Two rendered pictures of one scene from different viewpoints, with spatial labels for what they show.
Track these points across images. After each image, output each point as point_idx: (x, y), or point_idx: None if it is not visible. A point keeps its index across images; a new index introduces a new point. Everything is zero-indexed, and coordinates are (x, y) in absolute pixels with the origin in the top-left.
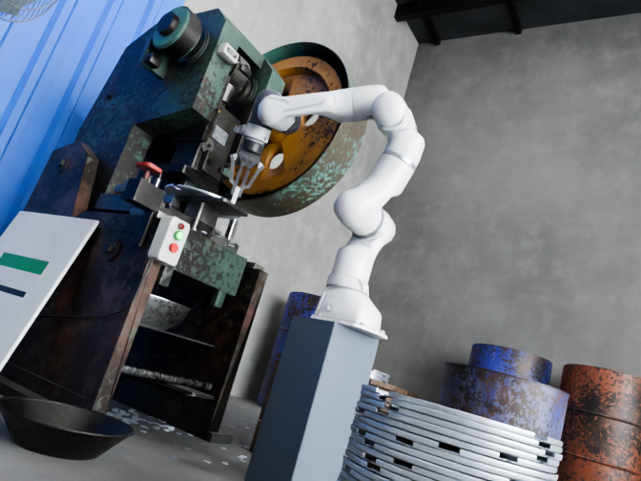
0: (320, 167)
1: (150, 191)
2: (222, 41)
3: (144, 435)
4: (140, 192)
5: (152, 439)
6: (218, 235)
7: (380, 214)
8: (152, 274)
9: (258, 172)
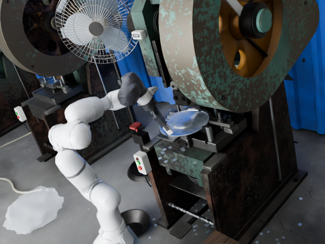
0: (191, 97)
1: (136, 138)
2: (136, 26)
3: (187, 236)
4: (134, 139)
5: (184, 240)
6: (198, 140)
7: (87, 197)
8: (150, 174)
9: (155, 120)
